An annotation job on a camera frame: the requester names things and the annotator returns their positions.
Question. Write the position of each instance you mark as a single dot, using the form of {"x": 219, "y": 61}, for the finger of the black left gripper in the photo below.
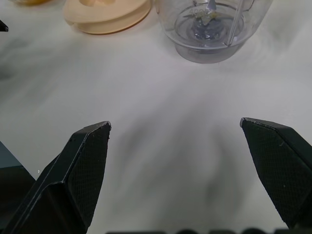
{"x": 3, "y": 26}

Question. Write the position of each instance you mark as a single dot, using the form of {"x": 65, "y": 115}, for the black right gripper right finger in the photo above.
{"x": 280, "y": 165}

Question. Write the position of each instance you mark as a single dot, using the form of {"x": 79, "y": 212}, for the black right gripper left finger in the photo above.
{"x": 80, "y": 175}

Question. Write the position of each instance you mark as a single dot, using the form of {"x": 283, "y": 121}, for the cream blender lid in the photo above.
{"x": 109, "y": 22}

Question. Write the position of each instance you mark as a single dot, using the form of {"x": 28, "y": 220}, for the clear glass fruit bowl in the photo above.
{"x": 29, "y": 2}

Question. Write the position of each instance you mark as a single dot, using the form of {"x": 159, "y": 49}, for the metal jar blade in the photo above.
{"x": 203, "y": 26}

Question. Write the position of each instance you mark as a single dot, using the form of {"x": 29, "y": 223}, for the small clear plastic jar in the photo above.
{"x": 171, "y": 24}

